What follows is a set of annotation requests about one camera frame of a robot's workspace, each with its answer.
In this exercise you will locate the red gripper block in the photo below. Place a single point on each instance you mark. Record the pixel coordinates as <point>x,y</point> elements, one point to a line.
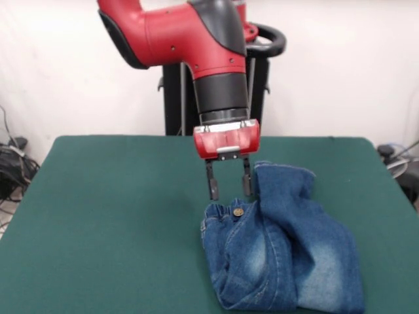
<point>229,140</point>

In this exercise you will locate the blue denim jeans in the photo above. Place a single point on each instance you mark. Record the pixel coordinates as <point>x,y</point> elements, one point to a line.
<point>294,245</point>

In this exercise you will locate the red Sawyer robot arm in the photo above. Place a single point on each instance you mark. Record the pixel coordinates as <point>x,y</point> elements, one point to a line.
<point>183,36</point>

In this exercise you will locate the dark green table cloth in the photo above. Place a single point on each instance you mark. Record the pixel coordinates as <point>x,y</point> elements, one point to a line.
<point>98,229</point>

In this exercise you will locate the black office chair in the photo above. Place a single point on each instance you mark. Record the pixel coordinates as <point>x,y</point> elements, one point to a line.
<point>410,183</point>

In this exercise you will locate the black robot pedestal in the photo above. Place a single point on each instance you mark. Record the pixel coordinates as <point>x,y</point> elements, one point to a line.
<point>173,98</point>

